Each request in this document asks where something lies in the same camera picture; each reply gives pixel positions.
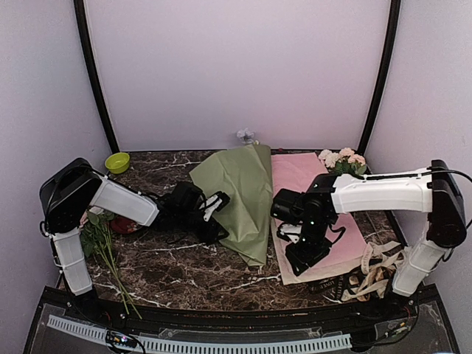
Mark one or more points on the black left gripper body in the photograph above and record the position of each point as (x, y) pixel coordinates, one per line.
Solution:
(185, 223)

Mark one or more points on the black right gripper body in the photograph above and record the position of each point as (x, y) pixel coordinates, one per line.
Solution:
(315, 245)

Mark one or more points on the black lettered ribbon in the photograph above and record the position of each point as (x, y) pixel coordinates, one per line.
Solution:
(338, 284)

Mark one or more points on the peach green wrapping paper sheet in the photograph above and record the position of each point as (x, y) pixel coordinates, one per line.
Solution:
(245, 175)

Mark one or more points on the blue flower stem bunch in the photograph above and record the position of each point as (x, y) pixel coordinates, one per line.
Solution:
(247, 137)

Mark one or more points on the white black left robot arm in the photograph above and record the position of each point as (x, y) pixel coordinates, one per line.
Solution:
(76, 188)

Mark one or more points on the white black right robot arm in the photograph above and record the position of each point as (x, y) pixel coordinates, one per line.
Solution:
(431, 190)

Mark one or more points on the dark red floral bowl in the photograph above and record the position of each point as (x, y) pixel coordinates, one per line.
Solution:
(124, 226)

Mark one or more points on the cream ribbon pile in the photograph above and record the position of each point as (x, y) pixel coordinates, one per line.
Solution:
(377, 269)

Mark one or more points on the pink wrapping paper sheet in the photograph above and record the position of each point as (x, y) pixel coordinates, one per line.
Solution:
(303, 172)

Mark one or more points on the lime green plastic bowl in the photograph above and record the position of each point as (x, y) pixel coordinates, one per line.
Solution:
(118, 163)

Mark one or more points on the pink rose stem bunch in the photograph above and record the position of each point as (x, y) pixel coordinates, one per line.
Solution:
(96, 237)

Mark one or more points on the pink white rose bunch right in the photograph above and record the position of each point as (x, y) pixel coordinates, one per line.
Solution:
(345, 161)

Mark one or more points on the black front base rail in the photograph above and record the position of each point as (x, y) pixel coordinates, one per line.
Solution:
(350, 317)

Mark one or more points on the white slotted cable duct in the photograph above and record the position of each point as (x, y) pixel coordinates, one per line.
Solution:
(192, 341)

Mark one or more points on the black vertical frame post left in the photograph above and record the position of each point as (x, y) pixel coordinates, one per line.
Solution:
(93, 75)

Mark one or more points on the black vertical frame post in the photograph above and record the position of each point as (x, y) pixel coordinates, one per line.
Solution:
(383, 71)
(93, 75)

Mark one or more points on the black vertical frame post right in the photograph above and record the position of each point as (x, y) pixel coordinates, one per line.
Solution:
(383, 71)

